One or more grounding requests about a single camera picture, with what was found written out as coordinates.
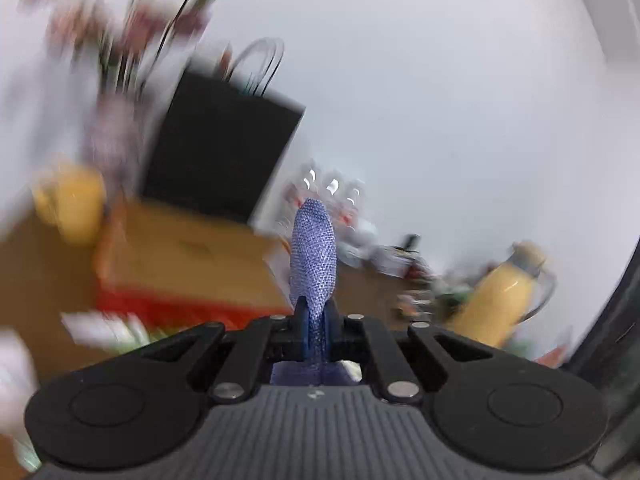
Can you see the water bottle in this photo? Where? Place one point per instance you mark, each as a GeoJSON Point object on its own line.
{"type": "Point", "coordinates": [303, 185]}
{"type": "Point", "coordinates": [352, 202]}
{"type": "Point", "coordinates": [330, 189]}

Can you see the middle water bottle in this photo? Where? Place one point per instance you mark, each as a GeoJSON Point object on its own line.
{"type": "Point", "coordinates": [330, 189]}

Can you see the purple knitted cloth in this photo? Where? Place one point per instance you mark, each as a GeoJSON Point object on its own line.
{"type": "Point", "coordinates": [312, 277]}

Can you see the white wet wipes pack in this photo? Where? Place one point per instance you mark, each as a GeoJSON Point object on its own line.
{"type": "Point", "coordinates": [18, 381]}

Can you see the yellow thermos bottle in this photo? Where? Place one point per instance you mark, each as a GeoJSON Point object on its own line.
{"type": "Point", "coordinates": [511, 294]}

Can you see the left water bottle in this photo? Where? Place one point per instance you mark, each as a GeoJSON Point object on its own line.
{"type": "Point", "coordinates": [303, 185]}

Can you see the red cardboard box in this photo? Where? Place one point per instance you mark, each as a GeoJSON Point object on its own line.
{"type": "Point", "coordinates": [170, 268]}

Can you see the purple ceramic vase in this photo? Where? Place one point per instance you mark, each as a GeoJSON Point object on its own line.
{"type": "Point", "coordinates": [114, 140]}

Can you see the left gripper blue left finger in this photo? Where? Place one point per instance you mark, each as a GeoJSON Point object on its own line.
{"type": "Point", "coordinates": [301, 330]}

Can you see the black paper bag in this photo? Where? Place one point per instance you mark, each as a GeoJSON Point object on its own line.
{"type": "Point", "coordinates": [223, 135]}

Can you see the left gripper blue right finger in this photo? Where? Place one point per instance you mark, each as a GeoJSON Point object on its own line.
{"type": "Point", "coordinates": [332, 330]}

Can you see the yellow mug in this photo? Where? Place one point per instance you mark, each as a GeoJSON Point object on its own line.
{"type": "Point", "coordinates": [71, 198]}

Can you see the dried pink roses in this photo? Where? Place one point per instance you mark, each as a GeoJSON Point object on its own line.
{"type": "Point", "coordinates": [128, 38]}

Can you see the right water bottle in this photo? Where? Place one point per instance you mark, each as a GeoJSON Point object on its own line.
{"type": "Point", "coordinates": [352, 202]}

